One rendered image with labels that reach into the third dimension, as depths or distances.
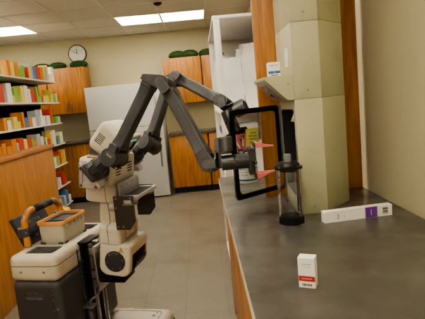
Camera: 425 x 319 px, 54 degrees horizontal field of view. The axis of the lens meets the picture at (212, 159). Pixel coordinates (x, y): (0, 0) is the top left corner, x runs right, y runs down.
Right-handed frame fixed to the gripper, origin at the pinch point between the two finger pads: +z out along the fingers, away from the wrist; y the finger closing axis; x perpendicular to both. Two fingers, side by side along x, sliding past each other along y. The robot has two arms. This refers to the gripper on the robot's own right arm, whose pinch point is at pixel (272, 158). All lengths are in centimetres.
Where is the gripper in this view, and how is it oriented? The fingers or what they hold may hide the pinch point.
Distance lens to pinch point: 163.0
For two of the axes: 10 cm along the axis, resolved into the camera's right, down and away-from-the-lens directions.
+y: -0.9, -9.9, -1.3
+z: 10.0, -1.0, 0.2
